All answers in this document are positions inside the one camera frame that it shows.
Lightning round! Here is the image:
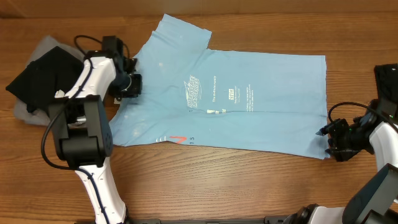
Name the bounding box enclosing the grey folded garment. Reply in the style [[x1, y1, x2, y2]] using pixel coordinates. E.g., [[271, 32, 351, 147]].
[[13, 35, 84, 126]]

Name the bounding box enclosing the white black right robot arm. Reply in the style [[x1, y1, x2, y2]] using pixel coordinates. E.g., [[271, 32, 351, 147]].
[[283, 98, 397, 223]]

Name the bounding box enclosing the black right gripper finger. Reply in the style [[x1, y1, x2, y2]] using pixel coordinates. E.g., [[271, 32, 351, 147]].
[[325, 148, 359, 162], [316, 123, 335, 136]]

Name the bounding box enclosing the black folded garment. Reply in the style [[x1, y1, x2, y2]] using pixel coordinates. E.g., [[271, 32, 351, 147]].
[[6, 47, 83, 113]]

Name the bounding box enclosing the black garment pile at right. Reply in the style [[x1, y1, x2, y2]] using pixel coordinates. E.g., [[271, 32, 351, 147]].
[[374, 63, 398, 103]]

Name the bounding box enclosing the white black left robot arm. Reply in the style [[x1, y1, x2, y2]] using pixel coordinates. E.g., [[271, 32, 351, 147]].
[[40, 36, 142, 223]]

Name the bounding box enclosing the light blue t-shirt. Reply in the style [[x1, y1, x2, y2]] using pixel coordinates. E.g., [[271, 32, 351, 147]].
[[110, 15, 328, 159]]

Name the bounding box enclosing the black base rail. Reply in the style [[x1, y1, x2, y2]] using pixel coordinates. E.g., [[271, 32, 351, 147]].
[[126, 214, 301, 224]]

